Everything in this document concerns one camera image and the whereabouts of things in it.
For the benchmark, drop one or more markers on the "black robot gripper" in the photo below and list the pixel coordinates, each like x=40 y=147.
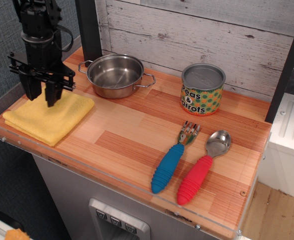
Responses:
x=44 y=57

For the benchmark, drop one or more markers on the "yellow towel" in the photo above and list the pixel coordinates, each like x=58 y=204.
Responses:
x=49 y=124

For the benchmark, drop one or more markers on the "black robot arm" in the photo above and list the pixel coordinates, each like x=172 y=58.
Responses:
x=40 y=18

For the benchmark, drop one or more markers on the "stainless steel pot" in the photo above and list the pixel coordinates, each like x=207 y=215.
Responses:
x=116 y=76

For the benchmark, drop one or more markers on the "grey toy fridge cabinet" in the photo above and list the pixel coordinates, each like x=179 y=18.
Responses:
x=71 y=192

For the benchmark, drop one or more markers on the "silver dispenser button panel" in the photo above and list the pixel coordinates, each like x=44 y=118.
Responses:
x=114 y=224

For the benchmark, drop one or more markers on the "orange object at corner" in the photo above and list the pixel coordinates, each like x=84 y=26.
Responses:
x=16 y=234

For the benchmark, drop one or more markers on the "peas and carrots can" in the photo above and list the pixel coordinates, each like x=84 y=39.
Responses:
x=202 y=87

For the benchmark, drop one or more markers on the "white cabinet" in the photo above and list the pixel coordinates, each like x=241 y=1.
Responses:
x=276 y=169

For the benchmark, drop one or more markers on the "black vertical post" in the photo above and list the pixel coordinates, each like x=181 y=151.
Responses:
x=89 y=29

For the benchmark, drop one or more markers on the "blue handled fork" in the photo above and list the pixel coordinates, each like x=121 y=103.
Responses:
x=168 y=164

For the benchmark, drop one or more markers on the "red handled spoon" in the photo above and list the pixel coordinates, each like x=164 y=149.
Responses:
x=217 y=144

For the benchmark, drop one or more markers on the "dark right frame post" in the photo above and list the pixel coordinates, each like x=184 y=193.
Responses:
x=281 y=85

